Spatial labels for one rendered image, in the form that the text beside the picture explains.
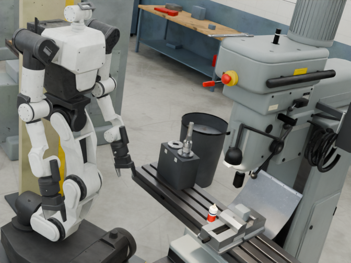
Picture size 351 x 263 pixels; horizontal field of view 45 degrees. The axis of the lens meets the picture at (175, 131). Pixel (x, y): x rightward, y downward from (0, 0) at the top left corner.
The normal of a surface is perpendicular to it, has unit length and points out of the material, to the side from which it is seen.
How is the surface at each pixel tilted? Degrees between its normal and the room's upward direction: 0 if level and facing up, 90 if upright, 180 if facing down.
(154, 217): 0
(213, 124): 86
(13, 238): 0
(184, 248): 0
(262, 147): 90
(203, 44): 90
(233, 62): 90
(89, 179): 66
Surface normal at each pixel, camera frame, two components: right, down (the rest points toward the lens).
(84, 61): 0.85, 0.35
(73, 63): 0.26, 0.38
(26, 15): 0.64, 0.43
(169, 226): 0.16, -0.89
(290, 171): -0.75, 0.17
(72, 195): -0.50, 0.30
